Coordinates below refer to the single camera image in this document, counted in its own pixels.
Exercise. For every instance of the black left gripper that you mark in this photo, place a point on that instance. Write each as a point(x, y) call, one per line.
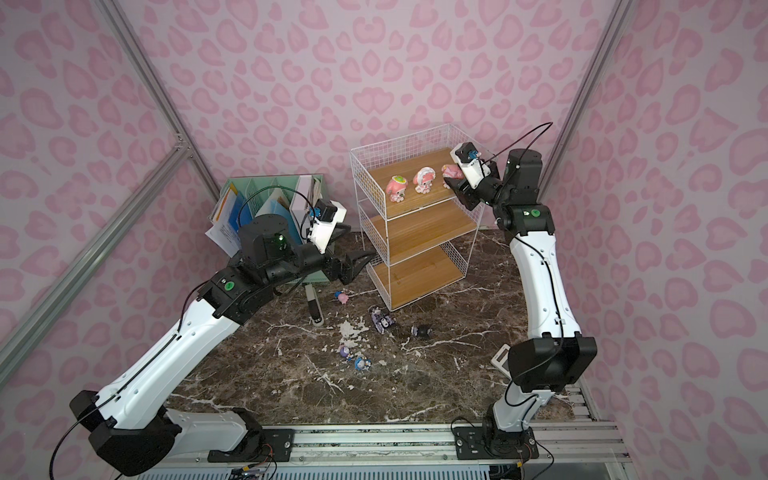
point(344, 267)

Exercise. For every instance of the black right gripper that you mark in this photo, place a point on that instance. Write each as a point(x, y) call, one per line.
point(466, 192)

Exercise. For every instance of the pink bow My Melody figurine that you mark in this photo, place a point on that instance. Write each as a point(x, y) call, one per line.
point(451, 171)

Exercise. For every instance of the white hood My Melody figurine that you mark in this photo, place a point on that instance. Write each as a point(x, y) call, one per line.
point(423, 180)

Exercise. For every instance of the green hat pink figurine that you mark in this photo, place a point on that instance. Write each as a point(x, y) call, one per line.
point(396, 189)

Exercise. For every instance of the small black Kuromi figurine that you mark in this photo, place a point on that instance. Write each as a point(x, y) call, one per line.
point(422, 331)

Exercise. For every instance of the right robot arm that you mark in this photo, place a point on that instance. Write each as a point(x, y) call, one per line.
point(556, 352)

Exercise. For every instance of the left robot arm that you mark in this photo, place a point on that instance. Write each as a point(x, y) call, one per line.
point(130, 427)

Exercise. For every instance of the pink octopus blue hat figurine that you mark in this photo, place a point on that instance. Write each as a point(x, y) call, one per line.
point(341, 297)

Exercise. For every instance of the mint green file organizer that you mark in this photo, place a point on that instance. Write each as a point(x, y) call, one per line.
point(265, 241)

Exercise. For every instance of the beige black stapler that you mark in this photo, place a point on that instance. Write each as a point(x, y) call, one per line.
point(315, 312)

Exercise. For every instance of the blue Doraemon figurine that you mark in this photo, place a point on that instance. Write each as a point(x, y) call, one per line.
point(362, 363)

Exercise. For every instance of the papers and folders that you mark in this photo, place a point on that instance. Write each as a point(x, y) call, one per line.
point(244, 198)

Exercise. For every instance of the white calculator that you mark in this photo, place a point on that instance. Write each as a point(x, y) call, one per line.
point(500, 361)

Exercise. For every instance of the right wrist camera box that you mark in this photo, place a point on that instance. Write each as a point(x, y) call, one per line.
point(473, 167)

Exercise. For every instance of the white wire wooden shelf rack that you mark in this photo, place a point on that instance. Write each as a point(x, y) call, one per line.
point(424, 243)

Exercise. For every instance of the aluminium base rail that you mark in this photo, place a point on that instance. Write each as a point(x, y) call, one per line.
point(587, 447)

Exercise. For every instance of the aluminium frame profile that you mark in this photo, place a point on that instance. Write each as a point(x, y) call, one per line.
point(38, 320)

